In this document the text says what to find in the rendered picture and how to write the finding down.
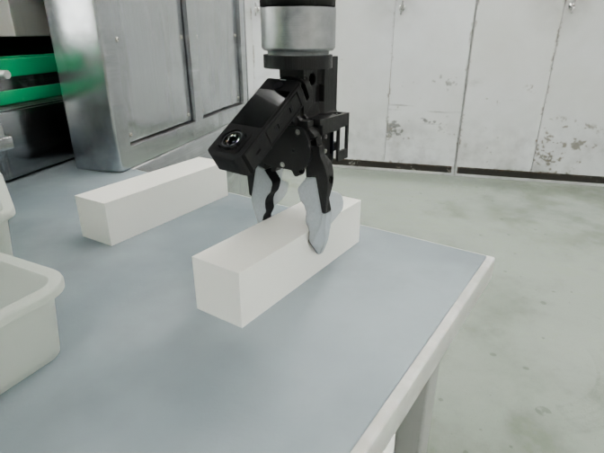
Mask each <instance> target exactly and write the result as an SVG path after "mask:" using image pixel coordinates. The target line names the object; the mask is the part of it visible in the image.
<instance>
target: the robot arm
mask: <svg viewBox="0 0 604 453"><path fill-rule="evenodd" d="M335 2H336V0H260V7H261V30H262V49H263V50H266V51H268V54H263V67H264V68H269V69H279V70H280V79H275V78H267V79H266V81H265V82H264V83H263V84H262V85H261V87H260V88H259V89H258V90H257V91H256V93H255V94H254V95H253V96H252V98H251V99H250V100H249V101H248V102H247V103H246V105H245V106H244V107H243V108H242V110H240V111H239V112H238V113H237V115H236V116H235V117H234V118H233V120H232V121H231V122H230V123H229V124H228V125H227V127H226V128H225V129H224V130H223V132H222V133H221V134H220V135H219V136H218V138H217V139H216V140H215V141H214V142H213V144H212V145H211V146H210V147H209V149H208V151H209V154H210V155H211V157H212V158H213V160H214V162H215V163H216V165H217V166H218V168H219V169H220V170H224V171H228V172H231V173H238V174H241V175H247V180H248V188H249V194H250V195H251V196H252V204H253V211H254V214H255V216H256V219H257V222H258V223H260V222H262V221H263V220H265V219H267V218H270V217H271V213H272V211H273V209H274V206H275V205H276V204H277V203H278V202H279V201H280V200H282V199H283V198H284V196H285V195H286V193H287V191H288V187H289V183H288V182H285V181H282V178H281V177H282V172H283V169H288V170H291V171H292V173H293V174H294V175H295V176H299V175H301V174H303V173H304V172H305V169H306V179H305V180H304V181H303V182H302V183H301V184H300V185H299V186H298V195H299V198H300V200H301V201H302V203H303V204H304V206H305V209H306V224H307V226H308V229H309V240H308V242H309V243H310V244H311V245H312V247H313V248H314V250H315V252H316V253H318V254H320V253H322V252H323V251H324V248H325V246H326V244H327V241H328V237H329V232H330V227H331V224H332V223H333V221H334V220H335V219H336V217H337V216H338V215H339V214H340V212H341V211H342V208H343V199H342V195H341V194H340V193H339V192H336V191H332V187H333V165H332V160H333V151H335V150H336V157H335V161H336V162H339V161H341V160H342V159H345V158H347V157H348V142H349V119H350V113H349V112H344V111H337V110H336V103H337V73H338V56H333V54H329V51H331V50H334V49H335V29H336V7H335ZM342 127H345V137H344V149H341V150H340V132H341V128H342ZM335 131H336V141H333V133H334V132H335Z"/></svg>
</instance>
